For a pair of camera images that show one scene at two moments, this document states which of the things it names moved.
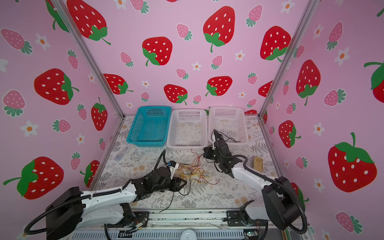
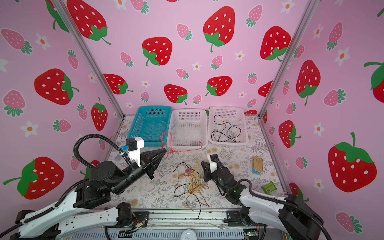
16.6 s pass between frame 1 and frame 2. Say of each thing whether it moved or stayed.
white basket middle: stayed
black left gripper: moved
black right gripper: moved
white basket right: stayed
